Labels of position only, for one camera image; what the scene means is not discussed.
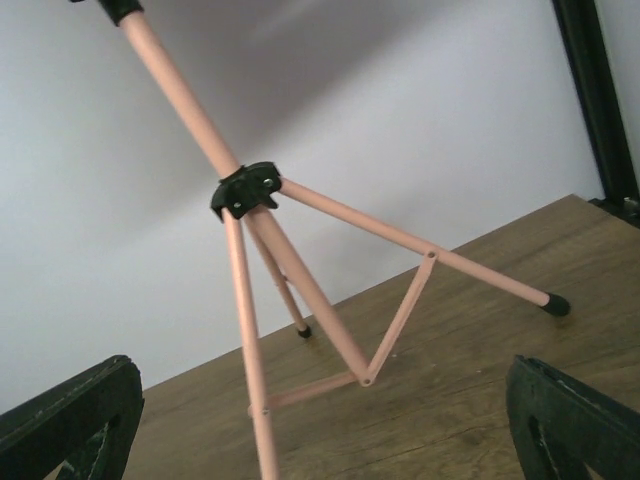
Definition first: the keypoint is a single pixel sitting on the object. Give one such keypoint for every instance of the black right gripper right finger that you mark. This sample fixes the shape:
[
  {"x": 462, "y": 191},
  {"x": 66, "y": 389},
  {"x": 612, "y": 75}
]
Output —
[{"x": 562, "y": 428}]

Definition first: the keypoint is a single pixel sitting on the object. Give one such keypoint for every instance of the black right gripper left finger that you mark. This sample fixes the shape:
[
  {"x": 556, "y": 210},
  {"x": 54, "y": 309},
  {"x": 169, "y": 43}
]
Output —
[{"x": 83, "y": 428}]

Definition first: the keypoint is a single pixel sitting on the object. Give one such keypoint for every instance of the black back right frame post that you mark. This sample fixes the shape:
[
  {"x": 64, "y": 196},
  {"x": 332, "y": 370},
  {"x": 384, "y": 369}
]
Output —
[{"x": 580, "y": 29}]

